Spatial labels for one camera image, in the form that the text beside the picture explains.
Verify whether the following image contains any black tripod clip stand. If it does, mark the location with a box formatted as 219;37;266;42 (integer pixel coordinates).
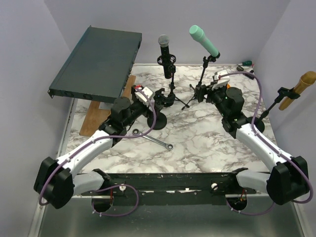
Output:
181;53;220;110

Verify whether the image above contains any black round-base shock-mount stand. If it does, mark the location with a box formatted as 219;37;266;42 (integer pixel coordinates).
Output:
147;87;176;131

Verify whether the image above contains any mint green toy microphone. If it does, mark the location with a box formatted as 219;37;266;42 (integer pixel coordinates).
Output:
189;25;220;58

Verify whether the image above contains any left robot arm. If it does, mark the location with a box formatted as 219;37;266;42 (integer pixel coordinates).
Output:
34;92;159;209

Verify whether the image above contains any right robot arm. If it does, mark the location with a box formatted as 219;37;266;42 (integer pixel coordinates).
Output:
195;85;312;205

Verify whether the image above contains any black round-base clip stand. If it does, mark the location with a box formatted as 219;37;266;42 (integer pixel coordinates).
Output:
248;87;300;133

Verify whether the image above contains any black microphone silver grille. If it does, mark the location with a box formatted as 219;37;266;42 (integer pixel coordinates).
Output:
158;35;172;79

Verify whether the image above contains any gold microphone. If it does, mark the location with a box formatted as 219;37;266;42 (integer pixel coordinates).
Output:
279;71;316;111

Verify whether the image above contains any silver ratchet wrench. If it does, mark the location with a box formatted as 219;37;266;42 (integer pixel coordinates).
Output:
132;129;173;151

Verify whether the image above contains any wooden board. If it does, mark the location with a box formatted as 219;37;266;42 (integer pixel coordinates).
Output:
79;75;136;137

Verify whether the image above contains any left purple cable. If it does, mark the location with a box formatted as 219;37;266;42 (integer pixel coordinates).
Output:
39;88;156;218

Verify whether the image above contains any purple cable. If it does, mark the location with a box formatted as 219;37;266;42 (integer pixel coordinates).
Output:
219;71;311;215
39;88;156;218

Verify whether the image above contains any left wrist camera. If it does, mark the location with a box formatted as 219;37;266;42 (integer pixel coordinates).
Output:
135;85;154;107

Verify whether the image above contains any green-handled screwdriver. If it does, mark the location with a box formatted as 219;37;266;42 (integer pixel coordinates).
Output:
237;60;254;67

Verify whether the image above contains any dark rack-mount equipment case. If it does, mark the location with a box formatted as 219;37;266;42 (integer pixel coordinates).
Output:
48;27;142;103

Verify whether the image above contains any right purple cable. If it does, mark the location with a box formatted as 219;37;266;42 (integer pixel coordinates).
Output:
219;71;311;215

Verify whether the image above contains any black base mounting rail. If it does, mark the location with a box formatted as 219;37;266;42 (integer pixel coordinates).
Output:
82;169;243;206

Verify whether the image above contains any aluminium frame rail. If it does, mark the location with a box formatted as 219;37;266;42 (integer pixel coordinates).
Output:
28;197;49;237

